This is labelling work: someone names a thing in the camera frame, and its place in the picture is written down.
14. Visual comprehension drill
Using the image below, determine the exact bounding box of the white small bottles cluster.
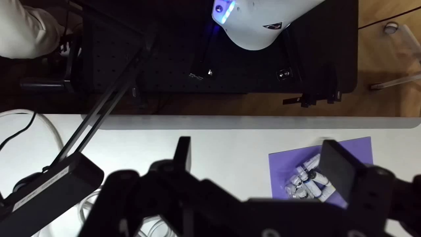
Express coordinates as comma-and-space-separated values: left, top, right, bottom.
284, 156, 335, 202

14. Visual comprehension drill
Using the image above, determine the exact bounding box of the white cloth bundle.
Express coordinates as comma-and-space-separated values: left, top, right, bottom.
0, 0, 62, 60

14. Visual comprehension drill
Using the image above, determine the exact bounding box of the purple paper sheet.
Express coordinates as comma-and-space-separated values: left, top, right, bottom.
267, 136, 375, 211

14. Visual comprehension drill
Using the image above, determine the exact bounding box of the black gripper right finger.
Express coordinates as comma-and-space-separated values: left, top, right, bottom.
318, 139, 373, 208

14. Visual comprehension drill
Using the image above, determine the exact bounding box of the clear acrylic stand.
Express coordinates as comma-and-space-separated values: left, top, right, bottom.
368, 21, 421, 91

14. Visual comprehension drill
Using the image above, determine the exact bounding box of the black cable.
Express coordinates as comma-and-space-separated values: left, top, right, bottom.
0, 111, 37, 152

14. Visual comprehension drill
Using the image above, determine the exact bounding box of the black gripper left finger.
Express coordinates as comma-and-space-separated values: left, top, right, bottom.
173, 137, 191, 171

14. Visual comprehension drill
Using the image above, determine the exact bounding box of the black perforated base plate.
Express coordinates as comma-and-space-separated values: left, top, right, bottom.
77, 0, 358, 94

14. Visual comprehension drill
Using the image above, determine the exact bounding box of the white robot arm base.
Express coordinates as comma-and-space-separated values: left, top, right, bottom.
212, 0, 325, 52

